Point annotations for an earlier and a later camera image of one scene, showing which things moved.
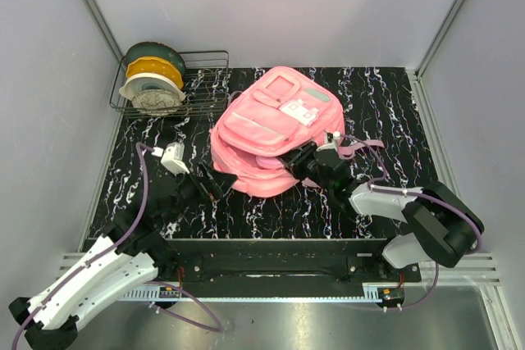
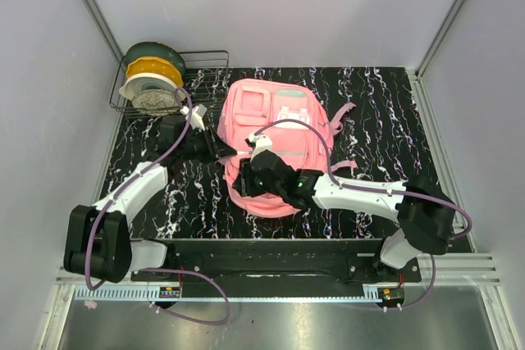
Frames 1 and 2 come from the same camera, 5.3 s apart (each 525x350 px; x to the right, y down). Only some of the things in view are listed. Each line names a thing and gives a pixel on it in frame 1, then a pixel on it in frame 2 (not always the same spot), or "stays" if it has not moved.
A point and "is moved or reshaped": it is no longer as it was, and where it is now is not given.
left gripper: [220, 184] to [216, 147]
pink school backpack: [274, 113] is moved or reshaped
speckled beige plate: [157, 102] stays
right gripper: [295, 158] to [243, 184]
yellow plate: [156, 65] stays
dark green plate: [153, 49] stays
